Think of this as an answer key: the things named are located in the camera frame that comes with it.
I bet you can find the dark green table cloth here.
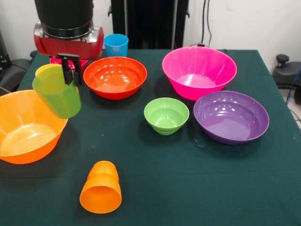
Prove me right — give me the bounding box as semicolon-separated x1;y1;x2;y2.
0;48;301;226

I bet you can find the orange cup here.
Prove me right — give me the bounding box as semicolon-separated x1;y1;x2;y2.
79;161;122;214

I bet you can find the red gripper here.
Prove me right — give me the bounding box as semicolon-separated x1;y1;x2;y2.
33;22;104;87

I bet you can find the small crimson bowl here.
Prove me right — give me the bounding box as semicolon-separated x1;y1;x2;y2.
49;57;89;73

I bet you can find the large orange bowl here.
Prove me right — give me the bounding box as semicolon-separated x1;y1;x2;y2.
0;89;69;165

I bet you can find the yellow cup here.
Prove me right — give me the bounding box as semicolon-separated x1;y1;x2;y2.
35;63;62;77

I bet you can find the small green bowl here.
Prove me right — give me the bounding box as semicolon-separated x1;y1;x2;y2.
143;97;190;136

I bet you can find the wide red bowl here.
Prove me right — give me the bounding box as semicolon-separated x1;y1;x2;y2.
83;56;148;100

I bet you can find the black hanging cable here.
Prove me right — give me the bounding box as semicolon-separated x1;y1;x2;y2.
201;0;212;47

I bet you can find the blue cup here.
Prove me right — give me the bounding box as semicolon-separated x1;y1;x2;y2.
103;33;129;58

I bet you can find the green cup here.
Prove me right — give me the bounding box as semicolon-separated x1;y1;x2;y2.
32;65;82;119

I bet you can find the black floor device with knob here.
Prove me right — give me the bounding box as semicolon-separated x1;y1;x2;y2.
272;54;301;89

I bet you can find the large pink bowl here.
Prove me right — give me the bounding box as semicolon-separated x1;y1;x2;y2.
162;46;238;101

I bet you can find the wide purple bowl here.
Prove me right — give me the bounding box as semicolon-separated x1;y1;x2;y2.
193;90;270;145

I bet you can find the black chair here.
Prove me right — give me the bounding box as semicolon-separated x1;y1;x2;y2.
0;30;31;94

